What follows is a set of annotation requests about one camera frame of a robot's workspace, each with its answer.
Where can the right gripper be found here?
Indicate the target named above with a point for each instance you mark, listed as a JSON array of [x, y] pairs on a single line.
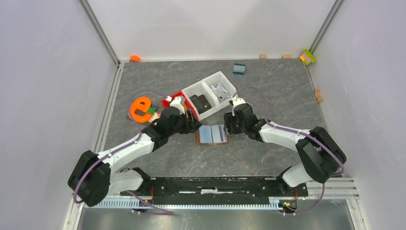
[[229, 118]]

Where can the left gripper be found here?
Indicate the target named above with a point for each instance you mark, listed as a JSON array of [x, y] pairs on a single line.
[[191, 125]]

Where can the brown leather card holder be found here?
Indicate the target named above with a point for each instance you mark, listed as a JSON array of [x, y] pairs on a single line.
[[204, 137]]

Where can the red plastic bin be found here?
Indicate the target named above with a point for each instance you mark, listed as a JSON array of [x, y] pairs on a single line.
[[185, 100]]

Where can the white divided plastic bin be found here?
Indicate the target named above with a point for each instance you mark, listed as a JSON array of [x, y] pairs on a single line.
[[204, 87]]

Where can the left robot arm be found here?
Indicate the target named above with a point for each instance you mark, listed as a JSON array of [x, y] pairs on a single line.
[[96, 174]]

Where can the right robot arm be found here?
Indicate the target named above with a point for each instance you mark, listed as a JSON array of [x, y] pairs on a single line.
[[321, 157]]

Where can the black wallet in bin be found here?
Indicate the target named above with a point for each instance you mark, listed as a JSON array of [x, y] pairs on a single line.
[[201, 103]]

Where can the pink wooden puzzle tile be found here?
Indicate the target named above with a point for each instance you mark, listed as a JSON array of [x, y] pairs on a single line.
[[154, 117]]

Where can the green toy brick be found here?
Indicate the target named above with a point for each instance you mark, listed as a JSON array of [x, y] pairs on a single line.
[[151, 110]]

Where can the orange letter e toy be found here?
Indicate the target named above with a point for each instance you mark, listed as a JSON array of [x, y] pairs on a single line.
[[138, 111]]

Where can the blue toy brick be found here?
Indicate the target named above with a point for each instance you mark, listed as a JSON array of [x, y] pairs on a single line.
[[239, 69]]

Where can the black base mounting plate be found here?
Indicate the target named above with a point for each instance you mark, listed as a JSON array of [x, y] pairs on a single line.
[[252, 190]]

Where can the orange tape roll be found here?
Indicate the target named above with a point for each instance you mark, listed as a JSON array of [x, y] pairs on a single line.
[[134, 58]]

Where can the wooden arch block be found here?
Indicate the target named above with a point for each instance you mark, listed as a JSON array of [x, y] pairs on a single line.
[[318, 96]]

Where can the multicolour toy brick stack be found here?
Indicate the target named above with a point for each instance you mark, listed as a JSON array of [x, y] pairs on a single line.
[[307, 57]]

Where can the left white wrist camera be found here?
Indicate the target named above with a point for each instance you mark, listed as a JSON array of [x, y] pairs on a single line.
[[177, 102]]

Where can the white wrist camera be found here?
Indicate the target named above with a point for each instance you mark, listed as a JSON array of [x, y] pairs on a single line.
[[177, 102], [236, 101]]

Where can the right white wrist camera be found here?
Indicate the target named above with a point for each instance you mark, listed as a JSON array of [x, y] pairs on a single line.
[[236, 101]]

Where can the aluminium frame rail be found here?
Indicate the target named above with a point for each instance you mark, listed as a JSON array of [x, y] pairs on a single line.
[[335, 189]]

